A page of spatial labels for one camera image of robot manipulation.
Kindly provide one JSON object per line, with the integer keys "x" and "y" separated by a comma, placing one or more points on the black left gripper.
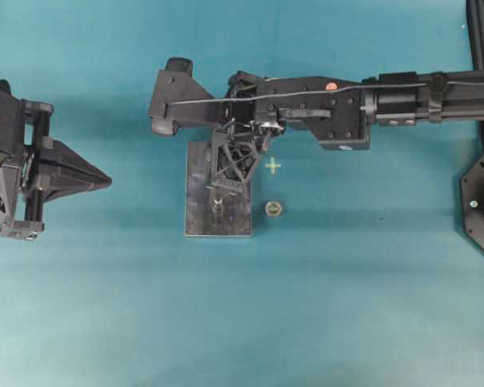
{"x": 24, "y": 128}

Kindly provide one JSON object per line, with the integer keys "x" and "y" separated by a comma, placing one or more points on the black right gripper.
{"x": 329, "y": 108}

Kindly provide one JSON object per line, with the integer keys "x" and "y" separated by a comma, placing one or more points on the silver metal washer bushing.
{"x": 273, "y": 209}

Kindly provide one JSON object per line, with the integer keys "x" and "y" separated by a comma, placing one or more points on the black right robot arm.
{"x": 398, "y": 99}

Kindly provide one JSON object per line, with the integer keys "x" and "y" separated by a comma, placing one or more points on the yellow cross tape mark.
{"x": 272, "y": 165}

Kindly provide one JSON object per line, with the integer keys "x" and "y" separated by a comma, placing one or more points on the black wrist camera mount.
{"x": 178, "y": 101}

